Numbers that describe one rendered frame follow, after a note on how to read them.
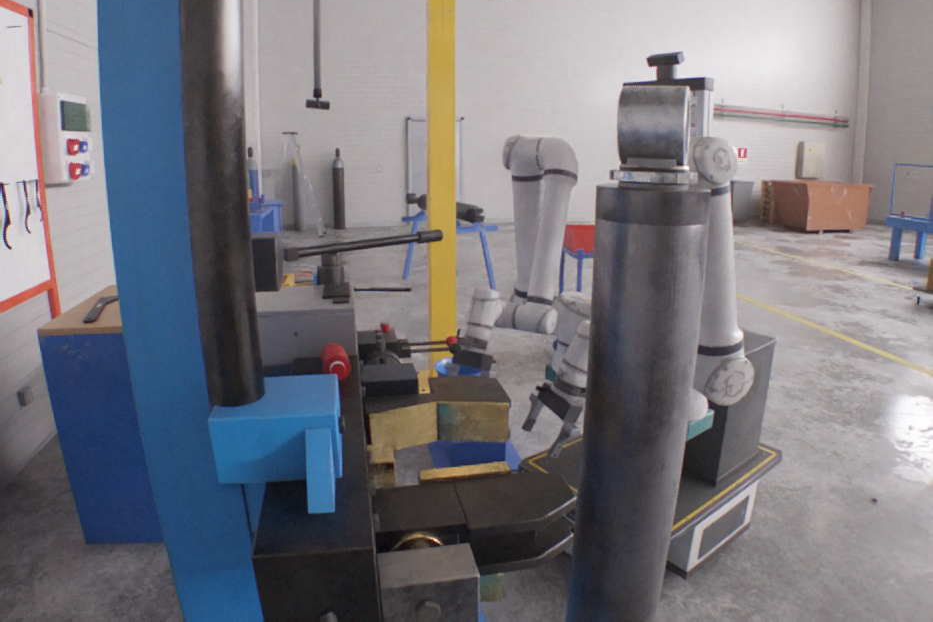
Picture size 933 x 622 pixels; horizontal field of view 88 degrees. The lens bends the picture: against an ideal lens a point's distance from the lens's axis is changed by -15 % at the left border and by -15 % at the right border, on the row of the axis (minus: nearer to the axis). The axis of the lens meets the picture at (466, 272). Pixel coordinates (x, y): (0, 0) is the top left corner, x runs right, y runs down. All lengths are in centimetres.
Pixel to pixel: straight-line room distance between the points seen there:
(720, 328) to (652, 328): 61
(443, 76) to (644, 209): 264
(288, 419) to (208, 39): 51
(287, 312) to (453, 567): 71
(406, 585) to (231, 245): 50
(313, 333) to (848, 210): 1309
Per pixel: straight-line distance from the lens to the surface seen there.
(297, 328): 130
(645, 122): 103
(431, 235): 123
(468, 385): 133
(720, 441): 226
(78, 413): 248
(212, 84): 79
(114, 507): 264
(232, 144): 79
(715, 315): 162
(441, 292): 360
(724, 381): 166
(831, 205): 1339
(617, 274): 103
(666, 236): 101
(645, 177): 102
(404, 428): 125
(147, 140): 93
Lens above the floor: 153
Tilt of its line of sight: 12 degrees down
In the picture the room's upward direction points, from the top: straight up
